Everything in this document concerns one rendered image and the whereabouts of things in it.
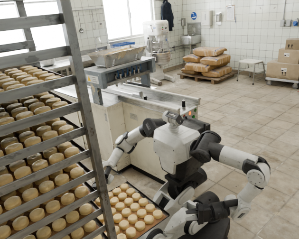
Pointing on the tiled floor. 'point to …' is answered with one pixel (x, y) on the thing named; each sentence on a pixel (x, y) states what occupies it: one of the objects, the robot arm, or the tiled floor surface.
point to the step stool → (252, 67)
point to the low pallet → (207, 77)
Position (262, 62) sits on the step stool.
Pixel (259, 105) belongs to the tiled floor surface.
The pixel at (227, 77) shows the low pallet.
